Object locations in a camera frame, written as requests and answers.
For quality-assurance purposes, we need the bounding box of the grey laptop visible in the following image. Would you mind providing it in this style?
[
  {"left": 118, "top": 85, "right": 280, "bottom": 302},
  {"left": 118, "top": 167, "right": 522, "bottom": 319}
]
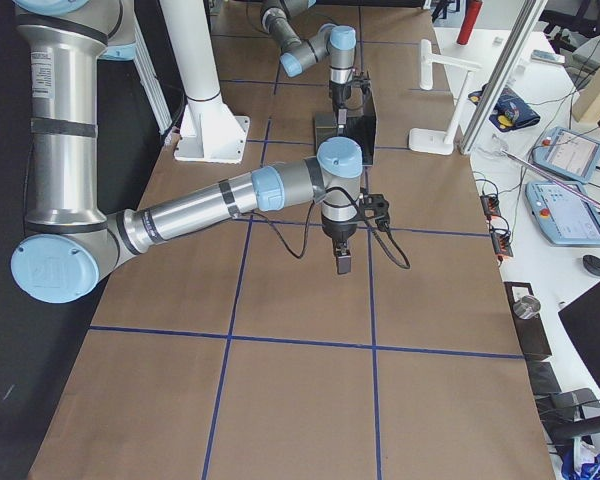
[{"left": 313, "top": 82, "right": 377, "bottom": 167}]

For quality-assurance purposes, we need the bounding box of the blue teach pendant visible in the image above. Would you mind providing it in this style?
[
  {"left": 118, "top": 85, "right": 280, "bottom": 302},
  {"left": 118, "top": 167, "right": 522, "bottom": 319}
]
[
  {"left": 525, "top": 181, "right": 600, "bottom": 247},
  {"left": 532, "top": 127, "right": 600, "bottom": 184}
]

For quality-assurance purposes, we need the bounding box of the red cylinder bottle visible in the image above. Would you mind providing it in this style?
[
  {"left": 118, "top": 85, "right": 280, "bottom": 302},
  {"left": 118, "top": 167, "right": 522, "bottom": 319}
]
[{"left": 456, "top": 0, "right": 483, "bottom": 45}]

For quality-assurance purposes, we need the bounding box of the far blue teach pendant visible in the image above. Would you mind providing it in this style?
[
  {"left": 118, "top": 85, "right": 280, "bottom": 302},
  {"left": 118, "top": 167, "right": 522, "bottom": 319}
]
[{"left": 532, "top": 127, "right": 600, "bottom": 184}]

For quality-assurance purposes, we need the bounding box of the near blue teach pendant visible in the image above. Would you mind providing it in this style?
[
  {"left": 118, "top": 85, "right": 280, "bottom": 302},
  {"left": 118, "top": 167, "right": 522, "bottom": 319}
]
[{"left": 525, "top": 181, "right": 600, "bottom": 247}]

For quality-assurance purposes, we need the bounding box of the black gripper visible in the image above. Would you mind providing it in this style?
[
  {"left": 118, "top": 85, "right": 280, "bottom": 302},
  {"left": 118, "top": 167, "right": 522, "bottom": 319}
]
[
  {"left": 329, "top": 72, "right": 370, "bottom": 136},
  {"left": 321, "top": 192, "right": 390, "bottom": 275}
]

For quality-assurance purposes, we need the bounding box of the blue space pattern pouch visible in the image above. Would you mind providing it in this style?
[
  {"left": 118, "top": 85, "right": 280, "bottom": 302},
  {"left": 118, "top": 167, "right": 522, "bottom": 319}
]
[{"left": 489, "top": 87, "right": 541, "bottom": 132}]

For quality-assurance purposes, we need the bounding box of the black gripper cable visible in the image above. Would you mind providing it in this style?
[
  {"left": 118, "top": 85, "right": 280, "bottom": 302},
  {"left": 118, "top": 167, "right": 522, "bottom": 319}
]
[{"left": 249, "top": 187, "right": 411, "bottom": 271}]

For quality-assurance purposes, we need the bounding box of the metal reacher grabber stick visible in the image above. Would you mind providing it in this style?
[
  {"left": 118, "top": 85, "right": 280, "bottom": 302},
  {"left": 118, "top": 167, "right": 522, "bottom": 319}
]
[{"left": 478, "top": 147, "right": 600, "bottom": 210}]

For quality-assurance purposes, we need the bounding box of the aluminium frame post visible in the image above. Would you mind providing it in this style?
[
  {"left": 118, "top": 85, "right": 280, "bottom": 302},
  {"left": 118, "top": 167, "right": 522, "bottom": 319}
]
[{"left": 459, "top": 0, "right": 547, "bottom": 155}]

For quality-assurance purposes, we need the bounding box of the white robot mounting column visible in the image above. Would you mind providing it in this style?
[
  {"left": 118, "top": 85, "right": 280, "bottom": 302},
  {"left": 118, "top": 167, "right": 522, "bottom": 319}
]
[{"left": 160, "top": 0, "right": 250, "bottom": 164}]

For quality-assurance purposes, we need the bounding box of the small metal cup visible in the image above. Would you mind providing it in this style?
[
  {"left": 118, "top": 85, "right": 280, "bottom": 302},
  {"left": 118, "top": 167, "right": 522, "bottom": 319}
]
[{"left": 512, "top": 295, "right": 541, "bottom": 320}]

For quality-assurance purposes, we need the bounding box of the black mouse on desk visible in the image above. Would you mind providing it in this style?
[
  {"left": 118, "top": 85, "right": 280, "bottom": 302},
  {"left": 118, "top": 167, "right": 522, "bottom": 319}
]
[{"left": 582, "top": 254, "right": 600, "bottom": 277}]

